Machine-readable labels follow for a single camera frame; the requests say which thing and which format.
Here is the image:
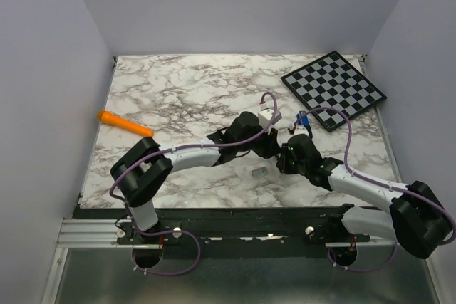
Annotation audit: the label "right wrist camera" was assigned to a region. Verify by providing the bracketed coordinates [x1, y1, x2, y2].
[288, 122, 305, 135]

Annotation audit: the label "orange marker pen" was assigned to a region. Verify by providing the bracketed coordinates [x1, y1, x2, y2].
[97, 110, 154, 137]

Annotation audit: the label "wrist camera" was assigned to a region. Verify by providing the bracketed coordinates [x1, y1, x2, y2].
[257, 103, 282, 132]
[288, 122, 305, 135]

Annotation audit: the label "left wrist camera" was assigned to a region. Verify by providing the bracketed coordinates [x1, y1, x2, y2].
[257, 103, 282, 132]

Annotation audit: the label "black grey checkerboard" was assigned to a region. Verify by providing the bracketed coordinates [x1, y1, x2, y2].
[281, 51, 387, 132]

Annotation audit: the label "aluminium rail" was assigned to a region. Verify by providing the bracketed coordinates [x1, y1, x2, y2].
[57, 219, 393, 249]

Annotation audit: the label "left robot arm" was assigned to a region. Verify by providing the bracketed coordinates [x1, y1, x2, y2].
[110, 109, 281, 243]

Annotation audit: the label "blue stapler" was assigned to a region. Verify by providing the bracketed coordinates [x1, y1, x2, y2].
[296, 110, 311, 129]

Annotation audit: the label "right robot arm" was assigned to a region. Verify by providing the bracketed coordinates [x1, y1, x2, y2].
[276, 134, 455, 259]

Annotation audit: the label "silver staple strips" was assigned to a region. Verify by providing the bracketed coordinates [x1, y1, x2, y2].
[251, 167, 269, 179]

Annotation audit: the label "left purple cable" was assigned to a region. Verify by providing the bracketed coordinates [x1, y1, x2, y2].
[109, 92, 279, 276]

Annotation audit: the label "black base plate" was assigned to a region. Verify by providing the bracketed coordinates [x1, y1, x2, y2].
[73, 206, 418, 261]

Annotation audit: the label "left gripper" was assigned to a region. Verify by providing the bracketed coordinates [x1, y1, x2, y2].
[237, 121, 282, 160]

